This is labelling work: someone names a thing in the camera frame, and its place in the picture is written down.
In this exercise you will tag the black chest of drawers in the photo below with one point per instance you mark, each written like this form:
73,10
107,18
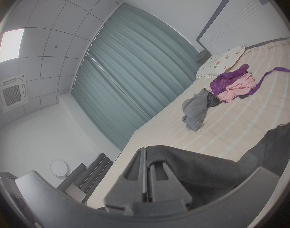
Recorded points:
95,172

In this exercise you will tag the round white mirror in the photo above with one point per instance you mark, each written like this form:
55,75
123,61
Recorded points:
59,168

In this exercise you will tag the grey garment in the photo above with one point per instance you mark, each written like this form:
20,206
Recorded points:
194,110

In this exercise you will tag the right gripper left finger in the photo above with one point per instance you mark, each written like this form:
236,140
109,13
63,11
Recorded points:
126,193

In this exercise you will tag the purple garment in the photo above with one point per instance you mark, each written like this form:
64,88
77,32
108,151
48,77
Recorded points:
224,79

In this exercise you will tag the blue-green curtain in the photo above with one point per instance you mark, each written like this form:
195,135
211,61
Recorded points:
145,63
104,103

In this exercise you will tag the bed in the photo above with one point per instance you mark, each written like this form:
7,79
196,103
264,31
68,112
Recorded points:
206,136

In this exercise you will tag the grey bedside table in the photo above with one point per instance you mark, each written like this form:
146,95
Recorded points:
203,58

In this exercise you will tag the square ceiling light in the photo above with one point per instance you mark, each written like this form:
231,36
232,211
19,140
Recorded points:
11,45

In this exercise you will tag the white printed pillow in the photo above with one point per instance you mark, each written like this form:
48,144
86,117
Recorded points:
220,62

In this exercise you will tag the pink garment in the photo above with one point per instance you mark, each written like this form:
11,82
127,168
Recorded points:
239,87

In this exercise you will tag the black garment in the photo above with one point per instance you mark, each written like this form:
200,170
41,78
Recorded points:
213,101

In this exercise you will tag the black T-shirt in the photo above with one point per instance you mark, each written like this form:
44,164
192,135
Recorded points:
206,172

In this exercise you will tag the black dressing table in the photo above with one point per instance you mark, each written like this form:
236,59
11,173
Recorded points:
71,177

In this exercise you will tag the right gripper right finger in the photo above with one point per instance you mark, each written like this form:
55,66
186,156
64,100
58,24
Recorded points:
169,193

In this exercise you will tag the ceiling air conditioner vent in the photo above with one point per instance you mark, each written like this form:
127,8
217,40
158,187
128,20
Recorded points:
13,92

